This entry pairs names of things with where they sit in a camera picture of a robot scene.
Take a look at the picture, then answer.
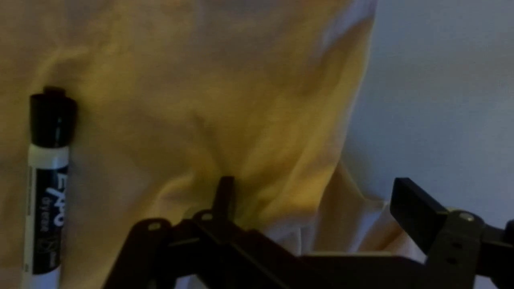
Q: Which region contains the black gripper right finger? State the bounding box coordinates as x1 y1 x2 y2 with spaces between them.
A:
390 178 514 289

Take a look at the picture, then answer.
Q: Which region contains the cream yellow cloth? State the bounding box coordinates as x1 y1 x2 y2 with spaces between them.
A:
0 0 415 289

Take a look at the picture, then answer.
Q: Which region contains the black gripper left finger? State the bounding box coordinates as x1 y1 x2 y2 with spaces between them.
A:
103 175 334 289

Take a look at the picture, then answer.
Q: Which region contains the black dry erase marker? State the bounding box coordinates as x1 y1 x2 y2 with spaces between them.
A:
21 87 77 289

